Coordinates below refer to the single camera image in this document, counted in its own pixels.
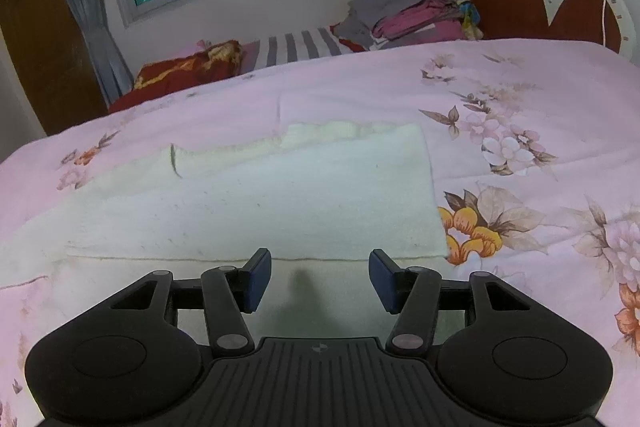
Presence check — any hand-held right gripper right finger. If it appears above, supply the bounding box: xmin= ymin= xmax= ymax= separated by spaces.
xmin=368 ymin=249 xmax=532 ymax=356

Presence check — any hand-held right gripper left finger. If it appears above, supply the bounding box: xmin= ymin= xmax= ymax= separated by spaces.
xmin=107 ymin=248 xmax=273 ymax=356

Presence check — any white knit sweater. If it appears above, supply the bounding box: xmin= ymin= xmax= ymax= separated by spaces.
xmin=0 ymin=122 xmax=449 ymax=343

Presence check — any pile of folded clothes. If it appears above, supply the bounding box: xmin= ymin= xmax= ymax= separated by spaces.
xmin=332 ymin=0 xmax=485 ymax=52

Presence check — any red patterned blanket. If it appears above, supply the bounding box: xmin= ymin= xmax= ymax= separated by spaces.
xmin=107 ymin=39 xmax=246 ymax=114

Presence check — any pink pillow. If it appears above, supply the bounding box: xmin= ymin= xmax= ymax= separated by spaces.
xmin=180 ymin=39 xmax=262 ymax=70

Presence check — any grey striped pillow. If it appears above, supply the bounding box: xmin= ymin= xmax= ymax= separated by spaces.
xmin=243 ymin=27 xmax=351 ymax=70

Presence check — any pink floral bedsheet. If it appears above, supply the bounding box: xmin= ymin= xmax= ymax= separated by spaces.
xmin=0 ymin=38 xmax=640 ymax=427

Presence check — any grey curtain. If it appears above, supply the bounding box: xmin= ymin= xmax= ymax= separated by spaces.
xmin=42 ymin=0 xmax=136 ymax=105

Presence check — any brown wooden wardrobe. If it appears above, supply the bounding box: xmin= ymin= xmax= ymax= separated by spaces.
xmin=0 ymin=0 xmax=108 ymax=135

